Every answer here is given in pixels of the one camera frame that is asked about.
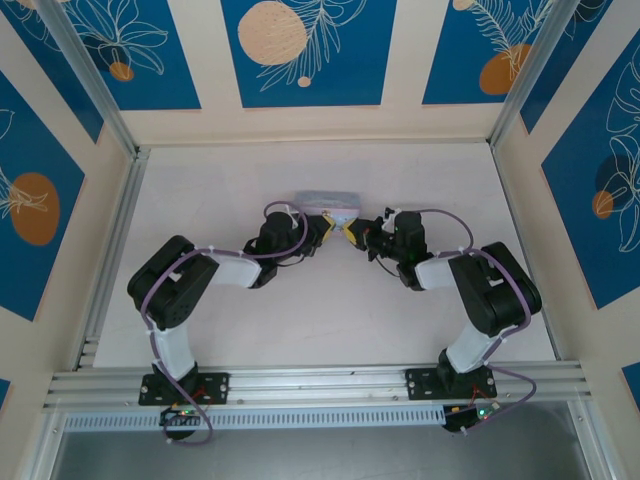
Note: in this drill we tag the aluminium frame post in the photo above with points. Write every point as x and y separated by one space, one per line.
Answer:
530 70
95 85

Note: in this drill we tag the aluminium cross rail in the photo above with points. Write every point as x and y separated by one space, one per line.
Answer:
320 382

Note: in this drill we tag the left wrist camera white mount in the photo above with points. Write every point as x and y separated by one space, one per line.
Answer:
290 211

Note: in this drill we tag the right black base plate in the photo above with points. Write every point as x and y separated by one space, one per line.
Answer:
422 384

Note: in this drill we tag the right small circuit board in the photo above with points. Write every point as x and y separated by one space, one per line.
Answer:
472 415

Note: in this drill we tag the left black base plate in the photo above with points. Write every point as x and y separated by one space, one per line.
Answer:
220 387

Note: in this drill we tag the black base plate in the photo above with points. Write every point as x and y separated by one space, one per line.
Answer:
422 384
220 387

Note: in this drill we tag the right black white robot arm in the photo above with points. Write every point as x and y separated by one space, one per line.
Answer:
495 295

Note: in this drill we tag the left small circuit board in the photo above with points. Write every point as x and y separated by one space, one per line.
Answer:
182 414

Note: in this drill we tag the aluminium side rail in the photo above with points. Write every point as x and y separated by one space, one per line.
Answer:
515 210
125 210

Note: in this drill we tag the small circuit board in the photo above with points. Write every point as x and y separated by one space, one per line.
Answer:
472 415
182 414

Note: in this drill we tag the grey metal panel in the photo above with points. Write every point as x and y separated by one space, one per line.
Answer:
320 457

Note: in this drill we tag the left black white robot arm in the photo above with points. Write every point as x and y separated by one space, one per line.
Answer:
172 290

